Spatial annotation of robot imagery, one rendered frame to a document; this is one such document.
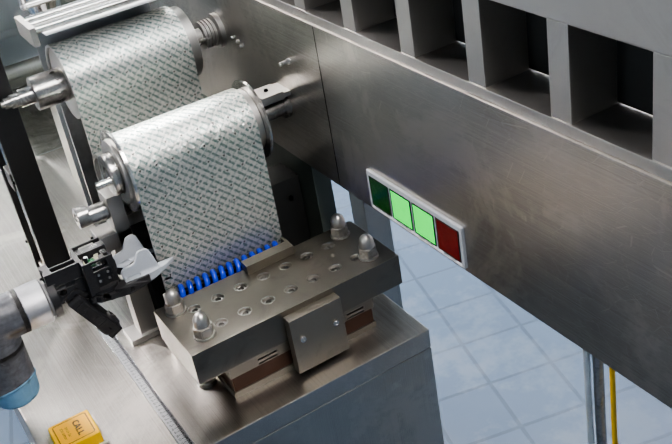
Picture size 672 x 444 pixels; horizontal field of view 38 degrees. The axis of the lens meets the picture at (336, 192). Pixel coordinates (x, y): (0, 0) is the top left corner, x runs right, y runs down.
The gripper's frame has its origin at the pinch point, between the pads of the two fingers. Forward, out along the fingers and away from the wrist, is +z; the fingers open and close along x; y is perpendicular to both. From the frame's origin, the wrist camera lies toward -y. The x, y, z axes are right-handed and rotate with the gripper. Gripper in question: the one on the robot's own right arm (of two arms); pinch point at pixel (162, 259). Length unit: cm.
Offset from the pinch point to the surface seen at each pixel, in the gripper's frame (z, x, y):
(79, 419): -23.0, -8.4, -16.6
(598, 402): 46, -56, -22
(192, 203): 7.6, -0.3, 8.1
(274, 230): 21.3, -0.4, -3.8
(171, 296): -2.3, -8.1, -2.3
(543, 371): 108, 32, -109
